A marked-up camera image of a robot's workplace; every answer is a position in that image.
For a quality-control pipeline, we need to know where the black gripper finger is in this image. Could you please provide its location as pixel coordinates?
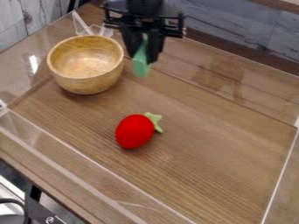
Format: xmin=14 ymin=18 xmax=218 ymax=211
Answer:
xmin=146 ymin=28 xmax=165 ymax=64
xmin=121 ymin=24 xmax=145 ymax=57

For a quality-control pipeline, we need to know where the brown wooden bowl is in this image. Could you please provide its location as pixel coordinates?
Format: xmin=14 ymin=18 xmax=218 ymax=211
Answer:
xmin=47 ymin=35 xmax=125 ymax=95

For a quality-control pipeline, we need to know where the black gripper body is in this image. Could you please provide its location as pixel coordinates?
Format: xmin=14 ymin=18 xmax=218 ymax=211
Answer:
xmin=103 ymin=0 xmax=186 ymax=38

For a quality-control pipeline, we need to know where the clear acrylic tray enclosure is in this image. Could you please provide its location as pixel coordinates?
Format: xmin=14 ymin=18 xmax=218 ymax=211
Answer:
xmin=0 ymin=17 xmax=299 ymax=224

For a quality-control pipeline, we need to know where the green rectangular block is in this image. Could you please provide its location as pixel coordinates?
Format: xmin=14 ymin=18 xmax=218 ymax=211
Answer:
xmin=133 ymin=34 xmax=151 ymax=77

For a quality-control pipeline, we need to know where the black cable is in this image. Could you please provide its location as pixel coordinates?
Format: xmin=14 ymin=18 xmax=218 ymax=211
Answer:
xmin=0 ymin=198 xmax=34 ymax=224

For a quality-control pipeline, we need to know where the black table leg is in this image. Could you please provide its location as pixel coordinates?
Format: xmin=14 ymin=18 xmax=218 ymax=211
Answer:
xmin=30 ymin=185 xmax=43 ymax=202

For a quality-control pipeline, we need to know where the red plush strawberry toy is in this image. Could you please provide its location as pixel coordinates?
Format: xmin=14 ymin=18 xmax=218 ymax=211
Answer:
xmin=115 ymin=112 xmax=165 ymax=150

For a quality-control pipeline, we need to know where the black device with logo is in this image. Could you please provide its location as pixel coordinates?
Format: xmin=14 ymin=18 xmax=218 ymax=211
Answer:
xmin=25 ymin=197 xmax=67 ymax=224

